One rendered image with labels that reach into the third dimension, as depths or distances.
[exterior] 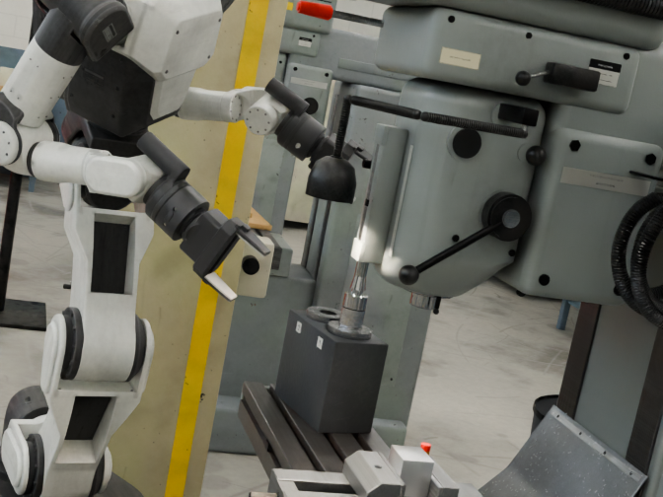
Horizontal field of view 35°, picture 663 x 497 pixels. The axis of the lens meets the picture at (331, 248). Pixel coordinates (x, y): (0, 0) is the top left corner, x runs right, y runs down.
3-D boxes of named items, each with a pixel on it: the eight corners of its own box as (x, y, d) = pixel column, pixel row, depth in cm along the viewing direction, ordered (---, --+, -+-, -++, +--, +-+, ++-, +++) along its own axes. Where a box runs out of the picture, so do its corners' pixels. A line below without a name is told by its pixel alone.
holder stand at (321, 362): (317, 433, 203) (336, 334, 200) (272, 392, 222) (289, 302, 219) (371, 433, 209) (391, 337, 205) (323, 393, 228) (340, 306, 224)
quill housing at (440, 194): (396, 298, 153) (440, 80, 148) (355, 265, 173) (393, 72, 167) (512, 312, 159) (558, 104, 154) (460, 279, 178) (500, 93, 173)
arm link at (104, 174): (138, 200, 173) (71, 190, 178) (168, 192, 182) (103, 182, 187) (139, 162, 172) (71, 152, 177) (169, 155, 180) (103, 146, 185)
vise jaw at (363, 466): (364, 507, 156) (369, 482, 155) (341, 471, 167) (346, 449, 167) (402, 509, 158) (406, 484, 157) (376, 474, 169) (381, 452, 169)
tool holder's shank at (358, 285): (345, 291, 206) (356, 236, 204) (356, 291, 209) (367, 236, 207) (357, 296, 204) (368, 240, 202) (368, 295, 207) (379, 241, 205)
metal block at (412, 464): (396, 496, 160) (403, 460, 159) (383, 479, 166) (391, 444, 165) (426, 498, 162) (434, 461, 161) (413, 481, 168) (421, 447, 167)
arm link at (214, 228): (190, 285, 174) (141, 237, 176) (219, 272, 183) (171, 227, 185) (231, 230, 169) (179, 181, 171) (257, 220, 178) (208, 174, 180)
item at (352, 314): (333, 323, 207) (338, 295, 206) (349, 322, 211) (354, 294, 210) (350, 331, 204) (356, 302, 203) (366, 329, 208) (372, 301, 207)
